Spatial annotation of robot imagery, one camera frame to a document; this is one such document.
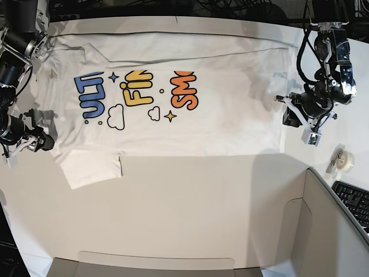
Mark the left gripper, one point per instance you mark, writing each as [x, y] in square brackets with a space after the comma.
[306, 110]

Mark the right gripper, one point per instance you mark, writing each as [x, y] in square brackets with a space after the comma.
[16, 132]

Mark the white printed t-shirt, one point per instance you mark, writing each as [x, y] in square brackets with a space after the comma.
[105, 96]

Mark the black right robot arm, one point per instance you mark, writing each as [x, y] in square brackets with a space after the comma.
[22, 37]

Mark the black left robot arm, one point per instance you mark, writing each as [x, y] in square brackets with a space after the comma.
[333, 82]

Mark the clear tape dispenser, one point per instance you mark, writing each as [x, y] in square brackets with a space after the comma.
[341, 161]

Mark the black computer keyboard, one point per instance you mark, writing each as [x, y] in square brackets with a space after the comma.
[355, 199]

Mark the grey right partition panel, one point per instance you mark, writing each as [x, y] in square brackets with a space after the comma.
[319, 236]

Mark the grey partition panel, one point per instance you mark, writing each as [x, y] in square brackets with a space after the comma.
[102, 264]
[319, 236]

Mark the grey front partition panel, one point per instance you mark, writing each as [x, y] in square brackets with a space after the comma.
[102, 264]

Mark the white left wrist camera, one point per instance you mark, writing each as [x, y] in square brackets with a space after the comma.
[311, 138]

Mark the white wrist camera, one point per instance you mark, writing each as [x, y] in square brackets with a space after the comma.
[311, 138]
[11, 161]

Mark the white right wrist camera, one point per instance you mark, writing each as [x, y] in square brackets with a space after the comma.
[11, 161]

